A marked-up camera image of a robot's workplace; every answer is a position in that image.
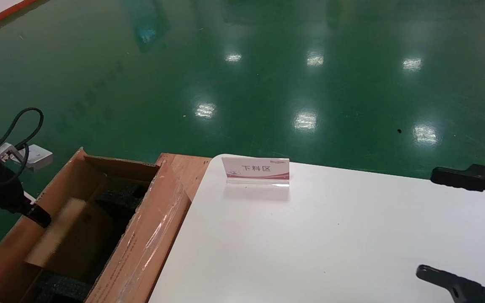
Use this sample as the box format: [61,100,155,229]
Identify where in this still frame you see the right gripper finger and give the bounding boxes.
[416,265,485,303]
[430,164,485,211]

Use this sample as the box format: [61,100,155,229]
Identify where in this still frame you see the small cardboard box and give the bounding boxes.
[24,198,114,281]

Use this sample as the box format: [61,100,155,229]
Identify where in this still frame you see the large open cardboard box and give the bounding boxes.
[0,147,192,303]

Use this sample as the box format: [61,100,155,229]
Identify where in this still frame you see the acrylic sign with Chinese text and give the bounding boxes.
[221,157,290,188]

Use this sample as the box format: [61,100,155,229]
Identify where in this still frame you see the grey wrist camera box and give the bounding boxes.
[15,144,54,171]

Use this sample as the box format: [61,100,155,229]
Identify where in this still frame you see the silver camera mounting bracket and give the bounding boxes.
[0,141,21,163]

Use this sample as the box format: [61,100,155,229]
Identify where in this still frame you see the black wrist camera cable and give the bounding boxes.
[0,107,44,188]

